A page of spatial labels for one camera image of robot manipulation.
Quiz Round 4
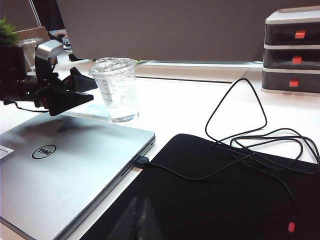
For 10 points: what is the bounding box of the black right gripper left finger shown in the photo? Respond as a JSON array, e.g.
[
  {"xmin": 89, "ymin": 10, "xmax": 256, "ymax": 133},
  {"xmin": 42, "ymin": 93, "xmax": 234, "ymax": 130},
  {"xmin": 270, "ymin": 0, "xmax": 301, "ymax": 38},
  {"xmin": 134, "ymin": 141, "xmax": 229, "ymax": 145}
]
[{"xmin": 107, "ymin": 196, "xmax": 141, "ymax": 240}]

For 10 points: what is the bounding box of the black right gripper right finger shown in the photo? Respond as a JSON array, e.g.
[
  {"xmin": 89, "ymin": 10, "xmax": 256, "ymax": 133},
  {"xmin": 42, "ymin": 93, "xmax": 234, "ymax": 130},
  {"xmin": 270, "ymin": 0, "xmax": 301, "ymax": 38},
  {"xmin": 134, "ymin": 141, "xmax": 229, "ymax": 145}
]
[{"xmin": 139, "ymin": 197, "xmax": 163, "ymax": 240}]

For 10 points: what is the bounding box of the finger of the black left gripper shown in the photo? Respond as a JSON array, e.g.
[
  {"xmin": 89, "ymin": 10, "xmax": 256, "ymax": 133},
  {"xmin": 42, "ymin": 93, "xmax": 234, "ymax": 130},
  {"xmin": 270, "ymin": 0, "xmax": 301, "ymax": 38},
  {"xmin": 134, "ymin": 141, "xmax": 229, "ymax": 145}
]
[
  {"xmin": 59, "ymin": 66, "xmax": 99, "ymax": 92},
  {"xmin": 46, "ymin": 87, "xmax": 95, "ymax": 117}
]

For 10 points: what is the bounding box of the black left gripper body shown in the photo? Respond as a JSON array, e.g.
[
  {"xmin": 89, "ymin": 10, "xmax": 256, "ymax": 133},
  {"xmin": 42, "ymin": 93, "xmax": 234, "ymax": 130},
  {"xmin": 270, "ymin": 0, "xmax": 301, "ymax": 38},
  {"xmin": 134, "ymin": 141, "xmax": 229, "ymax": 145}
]
[{"xmin": 16, "ymin": 76, "xmax": 63, "ymax": 110}]

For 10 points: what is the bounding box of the clear plastic coffee cup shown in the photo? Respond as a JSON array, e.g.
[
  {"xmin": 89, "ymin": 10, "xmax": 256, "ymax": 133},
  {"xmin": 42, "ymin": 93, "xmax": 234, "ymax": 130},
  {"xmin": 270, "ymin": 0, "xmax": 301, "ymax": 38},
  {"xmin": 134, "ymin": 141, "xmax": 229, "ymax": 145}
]
[{"xmin": 88, "ymin": 56, "xmax": 140, "ymax": 124}]

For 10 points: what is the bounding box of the empty clear plastic cup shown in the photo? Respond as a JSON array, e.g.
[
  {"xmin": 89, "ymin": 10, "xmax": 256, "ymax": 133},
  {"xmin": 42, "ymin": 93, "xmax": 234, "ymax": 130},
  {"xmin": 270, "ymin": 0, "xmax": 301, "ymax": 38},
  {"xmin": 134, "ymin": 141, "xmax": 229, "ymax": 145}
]
[{"xmin": 16, "ymin": 37, "xmax": 43, "ymax": 73}]

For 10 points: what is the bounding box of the silver Dell laptop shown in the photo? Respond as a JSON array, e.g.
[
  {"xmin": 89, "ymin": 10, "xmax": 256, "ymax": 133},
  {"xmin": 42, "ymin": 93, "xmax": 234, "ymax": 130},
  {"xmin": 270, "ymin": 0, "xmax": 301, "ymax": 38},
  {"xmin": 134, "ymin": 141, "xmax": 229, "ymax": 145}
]
[{"xmin": 0, "ymin": 111, "xmax": 156, "ymax": 240}]

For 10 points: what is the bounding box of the black flat item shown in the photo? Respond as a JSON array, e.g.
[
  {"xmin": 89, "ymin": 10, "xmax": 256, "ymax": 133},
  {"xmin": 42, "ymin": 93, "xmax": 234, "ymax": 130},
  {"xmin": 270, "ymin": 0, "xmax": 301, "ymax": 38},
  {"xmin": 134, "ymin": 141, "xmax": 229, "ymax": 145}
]
[{"xmin": 67, "ymin": 52, "xmax": 86, "ymax": 62}]

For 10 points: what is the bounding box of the brown cardboard box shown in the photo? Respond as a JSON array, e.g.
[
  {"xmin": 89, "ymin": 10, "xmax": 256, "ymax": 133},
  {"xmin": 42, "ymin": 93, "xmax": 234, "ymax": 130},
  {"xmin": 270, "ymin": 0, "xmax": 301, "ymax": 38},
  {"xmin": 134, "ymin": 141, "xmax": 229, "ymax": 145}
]
[{"xmin": 13, "ymin": 26, "xmax": 51, "ymax": 42}]

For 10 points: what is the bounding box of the green potted plant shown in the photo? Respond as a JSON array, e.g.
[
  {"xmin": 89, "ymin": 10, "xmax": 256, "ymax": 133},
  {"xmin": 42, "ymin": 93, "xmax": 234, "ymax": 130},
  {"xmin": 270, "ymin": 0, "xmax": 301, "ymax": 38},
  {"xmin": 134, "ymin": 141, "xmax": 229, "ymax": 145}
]
[{"xmin": 0, "ymin": 16, "xmax": 20, "ymax": 47}]

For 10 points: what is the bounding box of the black mouse pad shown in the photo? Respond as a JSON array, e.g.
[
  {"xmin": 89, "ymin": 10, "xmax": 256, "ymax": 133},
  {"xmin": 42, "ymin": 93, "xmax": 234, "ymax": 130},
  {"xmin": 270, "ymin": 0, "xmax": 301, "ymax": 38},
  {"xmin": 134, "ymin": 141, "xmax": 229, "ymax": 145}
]
[{"xmin": 79, "ymin": 133, "xmax": 320, "ymax": 240}]

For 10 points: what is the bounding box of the brown desk partition screen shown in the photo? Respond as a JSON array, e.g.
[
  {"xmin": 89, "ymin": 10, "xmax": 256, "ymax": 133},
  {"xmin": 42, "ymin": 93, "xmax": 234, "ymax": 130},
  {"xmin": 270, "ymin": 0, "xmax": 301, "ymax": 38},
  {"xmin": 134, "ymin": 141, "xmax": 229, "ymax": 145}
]
[{"xmin": 56, "ymin": 0, "xmax": 320, "ymax": 63}]

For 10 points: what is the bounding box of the small white drawer organizer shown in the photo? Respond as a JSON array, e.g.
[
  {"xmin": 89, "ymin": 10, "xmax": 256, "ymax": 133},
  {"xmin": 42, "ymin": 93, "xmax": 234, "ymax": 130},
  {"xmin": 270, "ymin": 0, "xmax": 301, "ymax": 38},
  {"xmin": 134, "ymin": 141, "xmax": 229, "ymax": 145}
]
[{"xmin": 261, "ymin": 6, "xmax": 320, "ymax": 95}]

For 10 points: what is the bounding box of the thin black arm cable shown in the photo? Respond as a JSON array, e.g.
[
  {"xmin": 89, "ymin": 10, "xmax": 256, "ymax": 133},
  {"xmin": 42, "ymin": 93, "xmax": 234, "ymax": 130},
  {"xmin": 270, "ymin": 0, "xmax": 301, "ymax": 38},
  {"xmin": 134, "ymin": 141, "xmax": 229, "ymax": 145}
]
[{"xmin": 13, "ymin": 101, "xmax": 50, "ymax": 113}]

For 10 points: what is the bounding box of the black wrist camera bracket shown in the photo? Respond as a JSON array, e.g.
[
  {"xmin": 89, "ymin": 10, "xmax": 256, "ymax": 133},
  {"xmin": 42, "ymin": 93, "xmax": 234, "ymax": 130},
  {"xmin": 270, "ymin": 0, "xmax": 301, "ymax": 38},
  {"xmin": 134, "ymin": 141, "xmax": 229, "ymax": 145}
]
[{"xmin": 34, "ymin": 53, "xmax": 60, "ymax": 86}]

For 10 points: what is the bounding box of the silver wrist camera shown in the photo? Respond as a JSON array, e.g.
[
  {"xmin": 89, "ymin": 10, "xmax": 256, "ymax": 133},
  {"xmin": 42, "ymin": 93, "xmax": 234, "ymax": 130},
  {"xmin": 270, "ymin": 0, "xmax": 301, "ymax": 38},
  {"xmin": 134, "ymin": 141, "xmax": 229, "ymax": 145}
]
[{"xmin": 35, "ymin": 39, "xmax": 64, "ymax": 61}]

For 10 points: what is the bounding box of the thin black USB cable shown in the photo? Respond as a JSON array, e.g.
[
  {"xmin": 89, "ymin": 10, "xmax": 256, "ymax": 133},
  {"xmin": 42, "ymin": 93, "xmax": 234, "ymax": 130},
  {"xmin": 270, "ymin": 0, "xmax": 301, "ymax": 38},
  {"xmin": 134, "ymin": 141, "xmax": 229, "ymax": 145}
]
[{"xmin": 134, "ymin": 77, "xmax": 320, "ymax": 235}]

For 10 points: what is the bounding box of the dark drawer with red handle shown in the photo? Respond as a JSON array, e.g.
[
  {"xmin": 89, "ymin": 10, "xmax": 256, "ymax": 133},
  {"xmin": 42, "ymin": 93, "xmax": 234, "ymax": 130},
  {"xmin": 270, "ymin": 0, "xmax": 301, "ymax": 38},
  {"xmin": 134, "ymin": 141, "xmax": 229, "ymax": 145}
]
[
  {"xmin": 263, "ymin": 47, "xmax": 320, "ymax": 71},
  {"xmin": 265, "ymin": 21, "xmax": 320, "ymax": 46},
  {"xmin": 261, "ymin": 69, "xmax": 320, "ymax": 91}
]

